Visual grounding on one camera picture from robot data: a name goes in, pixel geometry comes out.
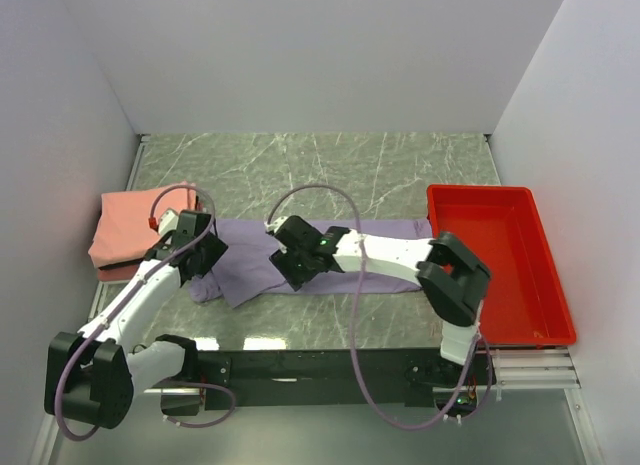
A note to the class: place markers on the folded dusty red t-shirt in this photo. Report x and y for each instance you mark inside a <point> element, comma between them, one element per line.
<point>116,274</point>

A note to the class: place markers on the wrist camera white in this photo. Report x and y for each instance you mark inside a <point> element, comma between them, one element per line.
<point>272,227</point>
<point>165,223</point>

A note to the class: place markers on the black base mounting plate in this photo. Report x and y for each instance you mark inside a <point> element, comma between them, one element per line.
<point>413,377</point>

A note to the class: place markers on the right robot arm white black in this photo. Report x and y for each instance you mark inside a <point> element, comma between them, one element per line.
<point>454,280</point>

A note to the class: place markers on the purple t-shirt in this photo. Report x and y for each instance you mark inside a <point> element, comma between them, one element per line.
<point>245,270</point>

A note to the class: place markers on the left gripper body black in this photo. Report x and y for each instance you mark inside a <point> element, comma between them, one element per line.
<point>211,250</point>

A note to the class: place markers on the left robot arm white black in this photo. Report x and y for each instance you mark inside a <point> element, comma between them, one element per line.
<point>93,375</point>

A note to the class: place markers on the aluminium rail frame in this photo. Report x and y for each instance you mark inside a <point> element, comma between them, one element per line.
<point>534,416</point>

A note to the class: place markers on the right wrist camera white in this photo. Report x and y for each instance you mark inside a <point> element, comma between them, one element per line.
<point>272,227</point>

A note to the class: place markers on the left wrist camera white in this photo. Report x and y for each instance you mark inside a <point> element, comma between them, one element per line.
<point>165,223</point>

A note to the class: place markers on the red plastic bin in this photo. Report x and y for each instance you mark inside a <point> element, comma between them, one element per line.
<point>525,305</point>

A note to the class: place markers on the folded salmon pink t-shirt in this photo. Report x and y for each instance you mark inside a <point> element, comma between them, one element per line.
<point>123,231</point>

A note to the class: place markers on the folded black t-shirt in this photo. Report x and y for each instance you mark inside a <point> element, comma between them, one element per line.
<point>127,264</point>

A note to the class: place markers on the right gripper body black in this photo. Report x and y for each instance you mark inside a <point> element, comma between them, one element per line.
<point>285,261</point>

